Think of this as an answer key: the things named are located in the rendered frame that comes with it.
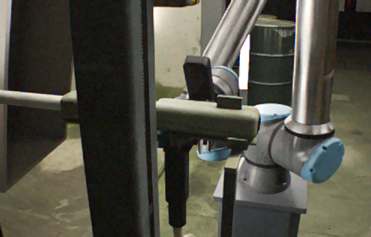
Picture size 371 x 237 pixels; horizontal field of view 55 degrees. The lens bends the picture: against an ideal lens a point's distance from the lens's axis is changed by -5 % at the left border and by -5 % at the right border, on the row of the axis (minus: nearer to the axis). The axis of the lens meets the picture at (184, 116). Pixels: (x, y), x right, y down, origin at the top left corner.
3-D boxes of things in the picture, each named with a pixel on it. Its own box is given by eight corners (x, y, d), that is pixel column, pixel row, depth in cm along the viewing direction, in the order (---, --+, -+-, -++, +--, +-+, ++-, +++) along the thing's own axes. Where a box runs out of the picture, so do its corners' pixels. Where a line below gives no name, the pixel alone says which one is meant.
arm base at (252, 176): (291, 170, 139) (294, 146, 135) (289, 196, 122) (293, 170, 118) (241, 164, 144) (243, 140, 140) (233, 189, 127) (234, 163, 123)
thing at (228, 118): (251, 226, 61) (262, 94, 53) (246, 244, 57) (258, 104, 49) (12, 181, 74) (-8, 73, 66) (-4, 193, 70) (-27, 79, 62)
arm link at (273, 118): (267, 142, 139) (271, 97, 133) (301, 160, 125) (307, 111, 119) (235, 151, 132) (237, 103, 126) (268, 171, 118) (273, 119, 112)
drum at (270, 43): (236, 94, 440) (239, 18, 409) (285, 95, 438) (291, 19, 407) (241, 112, 385) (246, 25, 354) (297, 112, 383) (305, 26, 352)
